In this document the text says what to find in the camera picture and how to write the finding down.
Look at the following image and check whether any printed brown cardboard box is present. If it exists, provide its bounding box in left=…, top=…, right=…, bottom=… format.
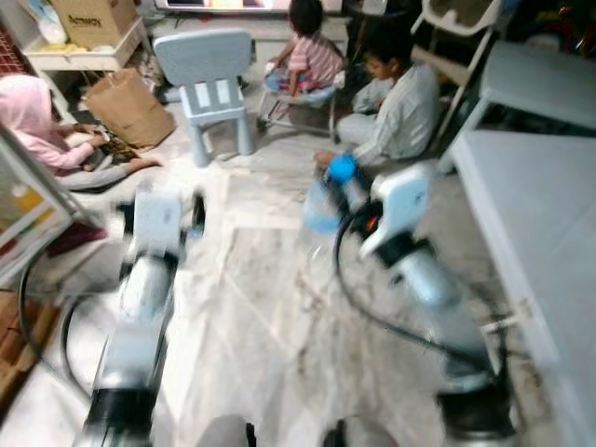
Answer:
left=50, top=0, right=141, bottom=50

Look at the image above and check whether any grey robot right leg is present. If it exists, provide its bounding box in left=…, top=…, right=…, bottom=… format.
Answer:
left=320, top=416, right=403, bottom=447

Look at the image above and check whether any person in pink hoodie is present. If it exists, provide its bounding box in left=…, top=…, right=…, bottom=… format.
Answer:
left=0, top=74, right=161, bottom=193

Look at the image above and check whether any child in striped shirt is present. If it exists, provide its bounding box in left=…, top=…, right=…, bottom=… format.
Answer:
left=264, top=0, right=347, bottom=100

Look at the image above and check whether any white chair with beige legs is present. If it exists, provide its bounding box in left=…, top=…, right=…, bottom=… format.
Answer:
left=410, top=0, right=506, bottom=142

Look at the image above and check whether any small grey table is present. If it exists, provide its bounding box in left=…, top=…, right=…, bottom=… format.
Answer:
left=463, top=40, right=596, bottom=141

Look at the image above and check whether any boy in grey shirt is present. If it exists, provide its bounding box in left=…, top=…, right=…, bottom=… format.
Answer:
left=315, top=37, right=441, bottom=174

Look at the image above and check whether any brown paper bag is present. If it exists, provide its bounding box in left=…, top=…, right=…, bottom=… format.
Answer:
left=83, top=68, right=178, bottom=151

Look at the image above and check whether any baby bouncer seat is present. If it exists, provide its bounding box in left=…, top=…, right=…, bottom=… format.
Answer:
left=255, top=73, right=342, bottom=142

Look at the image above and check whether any clear bottle with blue cap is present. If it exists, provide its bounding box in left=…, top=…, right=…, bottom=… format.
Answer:
left=302, top=154, right=366, bottom=236

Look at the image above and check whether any television screen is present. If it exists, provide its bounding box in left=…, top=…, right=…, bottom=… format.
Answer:
left=153, top=0, right=345, bottom=14

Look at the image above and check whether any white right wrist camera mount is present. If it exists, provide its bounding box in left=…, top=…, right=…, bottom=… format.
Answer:
left=359, top=165, right=435, bottom=259

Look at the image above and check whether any white low shelf table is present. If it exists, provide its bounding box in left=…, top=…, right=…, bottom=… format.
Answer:
left=22, top=17, right=156, bottom=97

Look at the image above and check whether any pale blue child's chair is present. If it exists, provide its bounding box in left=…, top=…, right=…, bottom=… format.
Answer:
left=153, top=28, right=258, bottom=169

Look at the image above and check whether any yellow packets pile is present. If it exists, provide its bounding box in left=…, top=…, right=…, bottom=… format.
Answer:
left=35, top=40, right=85, bottom=54

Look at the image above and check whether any white plastic bag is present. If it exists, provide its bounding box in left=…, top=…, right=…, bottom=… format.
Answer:
left=22, top=0, right=68, bottom=45

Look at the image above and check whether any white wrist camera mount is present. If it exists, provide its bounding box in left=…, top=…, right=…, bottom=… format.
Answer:
left=359, top=165, right=435, bottom=259
left=130, top=189, right=187, bottom=259

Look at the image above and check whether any grey robot leg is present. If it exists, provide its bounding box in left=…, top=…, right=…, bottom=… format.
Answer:
left=320, top=416, right=403, bottom=447
left=194, top=413, right=258, bottom=447

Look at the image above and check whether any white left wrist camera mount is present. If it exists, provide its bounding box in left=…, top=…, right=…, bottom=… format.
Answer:
left=130, top=189, right=187, bottom=259

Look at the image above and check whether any grey robot left leg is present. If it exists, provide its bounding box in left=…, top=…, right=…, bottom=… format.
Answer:
left=194, top=413, right=258, bottom=447

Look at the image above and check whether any large grey table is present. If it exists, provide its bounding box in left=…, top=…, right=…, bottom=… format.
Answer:
left=451, top=129, right=596, bottom=447

